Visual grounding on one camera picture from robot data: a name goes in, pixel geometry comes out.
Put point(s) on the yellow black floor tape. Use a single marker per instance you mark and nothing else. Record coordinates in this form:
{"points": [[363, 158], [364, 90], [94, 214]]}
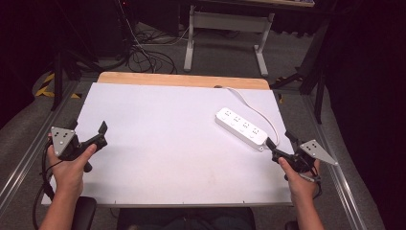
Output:
{"points": [[48, 86]]}

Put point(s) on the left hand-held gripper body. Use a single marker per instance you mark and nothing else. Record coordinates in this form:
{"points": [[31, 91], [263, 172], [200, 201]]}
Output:
{"points": [[68, 147]]}

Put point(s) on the white metal desk frame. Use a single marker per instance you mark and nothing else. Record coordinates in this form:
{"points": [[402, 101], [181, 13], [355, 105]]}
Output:
{"points": [[228, 22]]}

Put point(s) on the metal floor rail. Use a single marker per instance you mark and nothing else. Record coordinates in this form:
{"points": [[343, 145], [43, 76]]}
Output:
{"points": [[28, 156], [338, 179]]}

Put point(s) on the white board sheet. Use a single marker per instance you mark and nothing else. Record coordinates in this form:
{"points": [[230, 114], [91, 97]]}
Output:
{"points": [[159, 143]]}

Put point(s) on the person's left hand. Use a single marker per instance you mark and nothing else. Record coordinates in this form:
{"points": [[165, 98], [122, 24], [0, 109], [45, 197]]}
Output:
{"points": [[68, 174]]}

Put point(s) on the person's right hand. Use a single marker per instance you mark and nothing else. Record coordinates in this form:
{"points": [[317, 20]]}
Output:
{"points": [[300, 183]]}

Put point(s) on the black chair armrest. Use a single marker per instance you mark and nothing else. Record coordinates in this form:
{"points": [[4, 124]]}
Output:
{"points": [[83, 212]]}

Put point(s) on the black tripod stand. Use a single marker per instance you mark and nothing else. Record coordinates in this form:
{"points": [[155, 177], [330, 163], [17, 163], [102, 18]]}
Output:
{"points": [[59, 70]]}

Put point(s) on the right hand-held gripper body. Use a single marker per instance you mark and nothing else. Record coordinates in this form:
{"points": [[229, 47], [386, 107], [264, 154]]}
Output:
{"points": [[311, 154]]}

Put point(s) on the white power strip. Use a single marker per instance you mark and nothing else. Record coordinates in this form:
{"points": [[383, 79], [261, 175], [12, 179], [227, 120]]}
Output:
{"points": [[241, 128]]}

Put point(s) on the black metal stand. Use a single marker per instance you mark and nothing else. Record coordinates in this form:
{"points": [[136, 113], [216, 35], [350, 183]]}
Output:
{"points": [[316, 73]]}

